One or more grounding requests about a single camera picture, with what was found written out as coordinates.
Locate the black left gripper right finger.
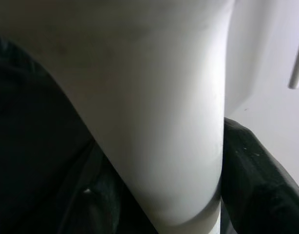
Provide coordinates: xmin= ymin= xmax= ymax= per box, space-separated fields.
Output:
xmin=220 ymin=116 xmax=299 ymax=234

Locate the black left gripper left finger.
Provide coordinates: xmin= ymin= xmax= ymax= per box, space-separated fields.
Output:
xmin=58 ymin=140 xmax=156 ymax=234

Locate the white plastic table top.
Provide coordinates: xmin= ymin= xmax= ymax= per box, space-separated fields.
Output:
xmin=0 ymin=0 xmax=234 ymax=229

